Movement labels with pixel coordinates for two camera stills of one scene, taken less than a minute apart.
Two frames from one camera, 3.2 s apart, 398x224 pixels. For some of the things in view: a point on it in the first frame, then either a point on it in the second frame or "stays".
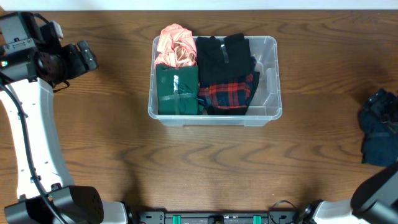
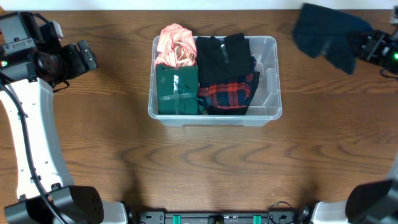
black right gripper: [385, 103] to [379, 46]
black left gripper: [87, 55] stays
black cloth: [222, 63] stays
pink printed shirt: [176, 47] stays
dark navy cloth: [379, 145] to [320, 30]
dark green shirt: [178, 90] stays
